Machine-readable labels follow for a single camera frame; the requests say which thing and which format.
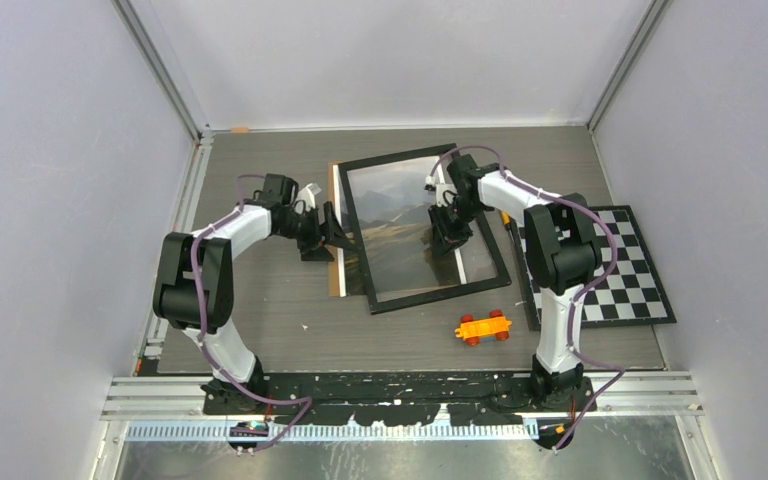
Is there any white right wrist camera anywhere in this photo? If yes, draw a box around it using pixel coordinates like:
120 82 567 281
424 175 452 194

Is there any black picture frame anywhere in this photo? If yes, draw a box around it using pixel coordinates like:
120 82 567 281
338 144 511 315

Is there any yellow handled screwdriver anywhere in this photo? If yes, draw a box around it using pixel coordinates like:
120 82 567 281
499 211 511 231

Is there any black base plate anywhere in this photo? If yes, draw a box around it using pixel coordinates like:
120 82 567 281
201 371 596 427

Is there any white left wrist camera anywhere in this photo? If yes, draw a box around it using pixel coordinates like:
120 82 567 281
292 183 321 214

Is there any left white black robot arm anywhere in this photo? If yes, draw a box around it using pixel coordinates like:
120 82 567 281
153 174 355 414

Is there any purple cable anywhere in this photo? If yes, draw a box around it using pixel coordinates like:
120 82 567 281
188 174 314 454
430 144 626 454

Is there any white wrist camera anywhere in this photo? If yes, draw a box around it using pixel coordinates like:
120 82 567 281
292 183 321 214
424 175 452 194

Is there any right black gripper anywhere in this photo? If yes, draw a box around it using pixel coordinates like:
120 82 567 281
429 198 488 258

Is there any brown fibreboard backing board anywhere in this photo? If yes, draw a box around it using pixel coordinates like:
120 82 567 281
328 163 347 298

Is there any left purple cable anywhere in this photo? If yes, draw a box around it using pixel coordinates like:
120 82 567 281
188 174 314 454

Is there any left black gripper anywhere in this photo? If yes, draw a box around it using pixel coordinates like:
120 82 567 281
276 202 353 262

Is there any black white checkerboard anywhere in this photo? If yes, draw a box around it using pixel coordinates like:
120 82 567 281
507 205 677 331

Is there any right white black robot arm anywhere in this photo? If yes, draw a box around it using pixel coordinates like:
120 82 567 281
424 152 602 411

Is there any aluminium rail front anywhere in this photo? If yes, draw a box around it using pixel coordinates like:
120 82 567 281
102 371 704 424

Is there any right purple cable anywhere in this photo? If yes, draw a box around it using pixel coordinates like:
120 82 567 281
430 144 626 454

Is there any mountain landscape photo print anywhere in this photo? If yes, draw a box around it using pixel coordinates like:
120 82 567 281
347 155 467 302

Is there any orange toy car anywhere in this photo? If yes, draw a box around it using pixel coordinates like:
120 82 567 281
454 309 512 346

